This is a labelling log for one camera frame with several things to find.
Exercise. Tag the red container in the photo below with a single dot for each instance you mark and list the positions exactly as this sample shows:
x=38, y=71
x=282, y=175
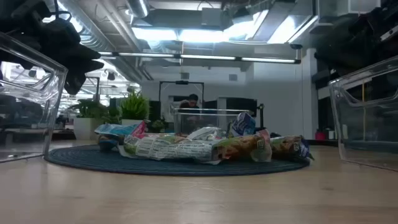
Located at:
x=319, y=135

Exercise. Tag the leafy green plant white pot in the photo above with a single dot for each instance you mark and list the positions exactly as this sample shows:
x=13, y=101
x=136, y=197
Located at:
x=88, y=127

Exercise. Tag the long strip light bar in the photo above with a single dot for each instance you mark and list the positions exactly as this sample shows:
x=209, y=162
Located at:
x=202, y=57

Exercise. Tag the black dome camera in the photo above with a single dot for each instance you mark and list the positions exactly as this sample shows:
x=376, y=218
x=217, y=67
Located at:
x=296, y=46

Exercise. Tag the small green potted plant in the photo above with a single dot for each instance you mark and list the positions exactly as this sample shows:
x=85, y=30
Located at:
x=158, y=125

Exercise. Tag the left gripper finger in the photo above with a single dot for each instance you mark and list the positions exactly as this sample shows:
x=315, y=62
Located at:
x=90, y=59
x=74, y=83

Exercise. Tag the dark leafy green plant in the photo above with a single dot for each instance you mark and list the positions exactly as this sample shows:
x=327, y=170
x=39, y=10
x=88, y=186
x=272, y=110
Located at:
x=112, y=116

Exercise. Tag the silver blue red granola bar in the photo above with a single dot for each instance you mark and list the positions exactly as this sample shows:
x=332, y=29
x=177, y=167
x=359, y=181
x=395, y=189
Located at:
x=205, y=133

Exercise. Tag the white bottle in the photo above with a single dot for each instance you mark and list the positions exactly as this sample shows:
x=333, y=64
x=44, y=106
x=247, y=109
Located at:
x=331, y=135

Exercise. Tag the spiky green plant white pot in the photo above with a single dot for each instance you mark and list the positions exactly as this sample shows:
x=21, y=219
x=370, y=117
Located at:
x=134, y=107

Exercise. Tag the blue Chewy granola bar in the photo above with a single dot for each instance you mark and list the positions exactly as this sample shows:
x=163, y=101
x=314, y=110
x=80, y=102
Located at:
x=115, y=129
x=244, y=124

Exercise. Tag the clear plastic bin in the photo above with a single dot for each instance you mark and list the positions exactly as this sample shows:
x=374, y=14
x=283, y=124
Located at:
x=335, y=102
x=178, y=124
x=59, y=81

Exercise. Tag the black stand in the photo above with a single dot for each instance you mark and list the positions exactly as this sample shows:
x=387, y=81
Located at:
x=261, y=115

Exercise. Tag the black track spotlight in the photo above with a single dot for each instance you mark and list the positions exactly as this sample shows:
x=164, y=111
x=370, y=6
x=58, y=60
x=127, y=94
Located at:
x=111, y=76

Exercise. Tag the black monitor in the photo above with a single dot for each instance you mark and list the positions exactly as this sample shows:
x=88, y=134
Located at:
x=242, y=104

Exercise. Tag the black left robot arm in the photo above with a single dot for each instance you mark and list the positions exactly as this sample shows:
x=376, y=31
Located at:
x=18, y=18

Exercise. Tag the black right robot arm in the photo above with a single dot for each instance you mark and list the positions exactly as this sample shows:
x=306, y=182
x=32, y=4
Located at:
x=385, y=18

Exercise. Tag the green red Chewy granola bar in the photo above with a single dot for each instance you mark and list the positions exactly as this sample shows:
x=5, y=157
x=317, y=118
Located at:
x=239, y=147
x=168, y=149

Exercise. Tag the green blue granola bar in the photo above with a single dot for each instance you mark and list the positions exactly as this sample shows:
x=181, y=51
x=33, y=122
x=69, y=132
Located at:
x=289, y=146

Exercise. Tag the round dark blue woven placemat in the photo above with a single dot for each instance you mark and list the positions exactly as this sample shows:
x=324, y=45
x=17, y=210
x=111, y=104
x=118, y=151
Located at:
x=93, y=161

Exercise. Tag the blue orange granola bar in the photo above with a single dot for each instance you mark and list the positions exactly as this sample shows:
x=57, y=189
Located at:
x=107, y=144

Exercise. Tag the grey wall speaker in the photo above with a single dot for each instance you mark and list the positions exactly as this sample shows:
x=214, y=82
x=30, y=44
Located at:
x=233, y=77
x=184, y=76

